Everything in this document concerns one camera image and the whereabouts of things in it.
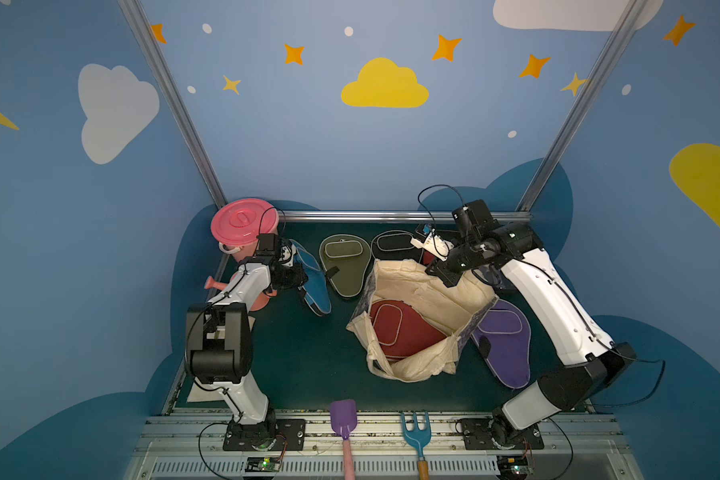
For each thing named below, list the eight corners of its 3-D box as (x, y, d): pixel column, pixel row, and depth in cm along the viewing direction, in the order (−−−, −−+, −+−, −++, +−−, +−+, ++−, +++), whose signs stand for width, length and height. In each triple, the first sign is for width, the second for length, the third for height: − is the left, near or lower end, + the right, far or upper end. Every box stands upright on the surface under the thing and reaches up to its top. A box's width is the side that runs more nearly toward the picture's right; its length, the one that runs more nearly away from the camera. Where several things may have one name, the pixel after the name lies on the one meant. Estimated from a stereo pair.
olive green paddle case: (315, 297, 103) (314, 292, 100) (322, 239, 120) (321, 233, 117) (371, 297, 103) (372, 292, 101) (370, 239, 120) (371, 233, 118)
